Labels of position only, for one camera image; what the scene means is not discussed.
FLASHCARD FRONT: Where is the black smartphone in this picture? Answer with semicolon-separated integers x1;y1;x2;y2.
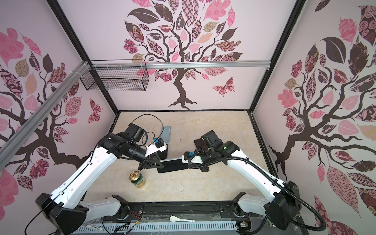
157;149;168;160

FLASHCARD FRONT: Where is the phone with white case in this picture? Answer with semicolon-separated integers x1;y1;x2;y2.
157;159;189;173

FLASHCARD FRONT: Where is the light blue phone case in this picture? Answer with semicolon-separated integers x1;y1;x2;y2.
160;126;171;143

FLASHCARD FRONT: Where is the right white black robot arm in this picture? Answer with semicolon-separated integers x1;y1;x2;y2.
183;130;302;230

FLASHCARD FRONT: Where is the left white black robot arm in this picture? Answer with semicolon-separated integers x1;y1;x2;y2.
36;123;167;235

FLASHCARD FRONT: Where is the phone with pink case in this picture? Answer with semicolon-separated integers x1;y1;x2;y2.
194;139;208;152

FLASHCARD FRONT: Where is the green gold drink can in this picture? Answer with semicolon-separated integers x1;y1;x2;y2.
129;171;146;188

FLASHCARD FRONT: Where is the white plastic spoon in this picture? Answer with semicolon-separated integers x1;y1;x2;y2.
169;215;195;223

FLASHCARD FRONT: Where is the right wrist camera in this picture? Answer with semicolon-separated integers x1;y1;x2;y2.
181;151;203;164

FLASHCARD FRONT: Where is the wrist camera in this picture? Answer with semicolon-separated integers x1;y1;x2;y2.
181;151;203;164
145;138;167;157

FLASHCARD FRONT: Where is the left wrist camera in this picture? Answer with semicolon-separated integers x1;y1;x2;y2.
145;138;167;157

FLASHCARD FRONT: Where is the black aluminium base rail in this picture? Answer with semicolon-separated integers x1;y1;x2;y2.
104;201;250;221

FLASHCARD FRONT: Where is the white slotted cable duct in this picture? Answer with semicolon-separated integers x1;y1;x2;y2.
74;221;238;235

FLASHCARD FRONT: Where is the black wire basket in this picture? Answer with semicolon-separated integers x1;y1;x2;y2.
80;59;149;92

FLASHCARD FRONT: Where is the back aluminium wall rail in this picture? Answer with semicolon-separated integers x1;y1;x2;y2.
91;60;271;70

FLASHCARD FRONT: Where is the aluminium wall rail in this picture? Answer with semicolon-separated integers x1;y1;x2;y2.
91;60;271;70
1;61;90;169

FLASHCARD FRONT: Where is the left aluminium wall rail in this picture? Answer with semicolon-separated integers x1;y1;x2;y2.
1;61;90;169

